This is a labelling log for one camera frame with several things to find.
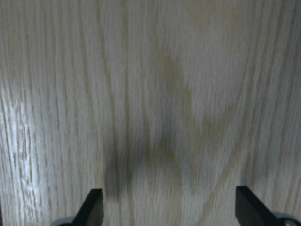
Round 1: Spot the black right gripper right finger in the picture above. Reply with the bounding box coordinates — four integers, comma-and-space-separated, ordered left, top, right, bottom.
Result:
235, 186, 301, 226

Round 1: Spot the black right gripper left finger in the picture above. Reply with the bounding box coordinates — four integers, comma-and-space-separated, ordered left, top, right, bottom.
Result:
72, 188, 104, 226

